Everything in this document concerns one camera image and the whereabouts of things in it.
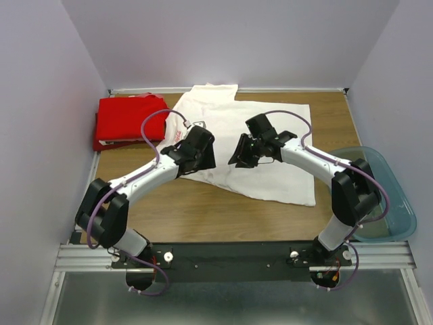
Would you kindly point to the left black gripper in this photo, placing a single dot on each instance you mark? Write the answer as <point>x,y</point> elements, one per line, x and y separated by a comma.
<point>210,161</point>

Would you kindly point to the folded red t shirt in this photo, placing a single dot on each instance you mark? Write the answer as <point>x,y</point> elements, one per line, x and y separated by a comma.
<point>118,121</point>

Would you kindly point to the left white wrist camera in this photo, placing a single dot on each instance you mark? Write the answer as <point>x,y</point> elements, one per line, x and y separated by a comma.
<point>188,124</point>

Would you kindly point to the white t shirt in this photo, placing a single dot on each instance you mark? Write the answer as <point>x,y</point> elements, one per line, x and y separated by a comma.
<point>249,172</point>

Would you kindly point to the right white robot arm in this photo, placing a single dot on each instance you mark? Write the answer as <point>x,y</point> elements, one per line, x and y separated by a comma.
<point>354,191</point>

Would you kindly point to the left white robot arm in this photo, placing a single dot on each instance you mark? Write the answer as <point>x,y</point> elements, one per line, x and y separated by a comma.
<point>104,210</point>

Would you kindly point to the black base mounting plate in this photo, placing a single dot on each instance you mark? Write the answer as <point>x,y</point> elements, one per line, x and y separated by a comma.
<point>295,261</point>

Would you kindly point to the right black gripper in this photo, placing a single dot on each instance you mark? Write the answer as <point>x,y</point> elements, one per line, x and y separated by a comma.
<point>240,153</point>

